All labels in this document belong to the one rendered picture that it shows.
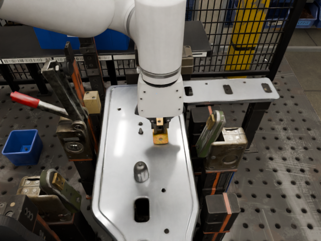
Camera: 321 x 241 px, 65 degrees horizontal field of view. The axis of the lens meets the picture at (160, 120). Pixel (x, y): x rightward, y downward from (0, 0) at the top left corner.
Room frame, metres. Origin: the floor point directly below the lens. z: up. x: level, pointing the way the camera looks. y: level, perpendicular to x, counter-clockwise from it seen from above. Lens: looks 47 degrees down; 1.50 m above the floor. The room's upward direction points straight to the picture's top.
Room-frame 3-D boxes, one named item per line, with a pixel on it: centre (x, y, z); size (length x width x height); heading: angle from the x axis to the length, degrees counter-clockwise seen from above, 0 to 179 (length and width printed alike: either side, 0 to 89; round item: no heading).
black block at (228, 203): (0.23, -0.13, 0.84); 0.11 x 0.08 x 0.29; 94
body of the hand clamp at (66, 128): (0.40, 0.22, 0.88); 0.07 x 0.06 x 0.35; 94
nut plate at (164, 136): (0.42, 0.00, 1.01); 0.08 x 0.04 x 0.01; 4
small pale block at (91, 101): (0.49, 0.18, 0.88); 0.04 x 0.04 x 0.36; 4
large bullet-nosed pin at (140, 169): (0.29, 0.04, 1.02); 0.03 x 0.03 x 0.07
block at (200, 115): (0.50, -0.13, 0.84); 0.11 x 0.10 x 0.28; 94
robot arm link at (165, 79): (0.42, 0.00, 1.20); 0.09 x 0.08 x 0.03; 94
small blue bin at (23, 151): (0.55, 0.50, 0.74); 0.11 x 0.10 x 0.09; 4
